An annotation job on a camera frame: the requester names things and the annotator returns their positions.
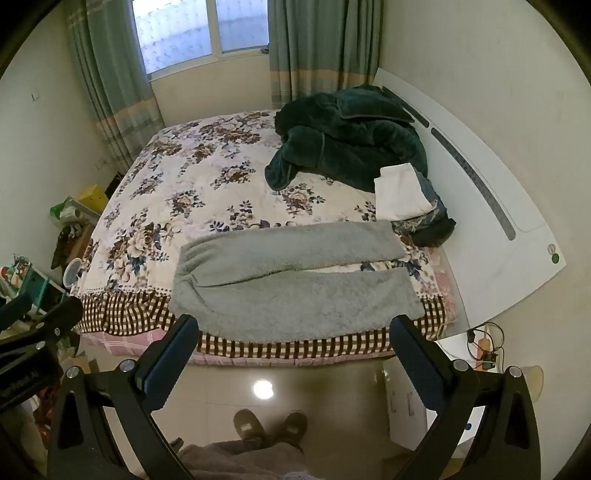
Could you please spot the white folded cloth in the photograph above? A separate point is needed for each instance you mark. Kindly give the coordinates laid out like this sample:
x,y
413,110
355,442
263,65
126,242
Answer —
x,y
399,194

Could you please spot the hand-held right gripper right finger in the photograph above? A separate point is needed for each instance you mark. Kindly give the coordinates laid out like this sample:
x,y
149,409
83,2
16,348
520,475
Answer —
x,y
415,364

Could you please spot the window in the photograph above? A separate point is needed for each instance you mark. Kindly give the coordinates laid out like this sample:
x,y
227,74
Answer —
x,y
180,32

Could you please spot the yellow box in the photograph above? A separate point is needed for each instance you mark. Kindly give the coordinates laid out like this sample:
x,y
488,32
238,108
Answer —
x,y
93,197

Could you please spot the green and white bag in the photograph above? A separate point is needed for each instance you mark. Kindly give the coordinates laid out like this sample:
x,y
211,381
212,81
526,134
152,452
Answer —
x,y
67,210

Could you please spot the grey fluffy towel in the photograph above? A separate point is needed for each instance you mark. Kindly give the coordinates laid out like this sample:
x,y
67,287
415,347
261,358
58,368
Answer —
x,y
277,300

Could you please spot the white bed headboard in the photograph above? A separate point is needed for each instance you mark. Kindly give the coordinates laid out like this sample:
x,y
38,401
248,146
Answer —
x,y
485,240

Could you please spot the white nightstand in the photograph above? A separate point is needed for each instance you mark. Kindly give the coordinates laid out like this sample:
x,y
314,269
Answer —
x,y
406,401

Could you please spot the green striped curtain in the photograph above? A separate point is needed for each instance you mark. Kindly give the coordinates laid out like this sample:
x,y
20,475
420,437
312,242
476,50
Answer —
x,y
111,69
323,46

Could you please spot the dark green blanket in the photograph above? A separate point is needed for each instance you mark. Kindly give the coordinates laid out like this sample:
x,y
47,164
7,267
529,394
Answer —
x,y
351,138

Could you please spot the floral printed blanket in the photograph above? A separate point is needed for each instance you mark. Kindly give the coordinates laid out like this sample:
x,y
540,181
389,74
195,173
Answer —
x,y
184,184

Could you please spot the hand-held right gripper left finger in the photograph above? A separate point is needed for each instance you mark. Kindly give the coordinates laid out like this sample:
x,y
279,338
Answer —
x,y
170,362

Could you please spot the teal shelf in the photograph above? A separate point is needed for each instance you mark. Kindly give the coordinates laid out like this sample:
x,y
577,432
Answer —
x,y
41,288

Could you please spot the beige round object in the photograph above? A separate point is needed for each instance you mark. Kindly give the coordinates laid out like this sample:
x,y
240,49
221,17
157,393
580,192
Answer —
x,y
534,383

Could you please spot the orange power strip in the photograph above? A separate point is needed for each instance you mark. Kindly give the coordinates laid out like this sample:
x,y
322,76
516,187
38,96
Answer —
x,y
485,351

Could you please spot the brown slipper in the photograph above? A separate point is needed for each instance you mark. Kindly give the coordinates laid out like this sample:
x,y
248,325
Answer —
x,y
294,429
248,427

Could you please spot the green fringed cloth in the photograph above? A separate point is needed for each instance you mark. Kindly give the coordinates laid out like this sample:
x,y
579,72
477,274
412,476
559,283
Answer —
x,y
418,222

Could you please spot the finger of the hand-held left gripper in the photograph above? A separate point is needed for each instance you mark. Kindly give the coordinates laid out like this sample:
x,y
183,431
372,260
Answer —
x,y
57,316
14,308

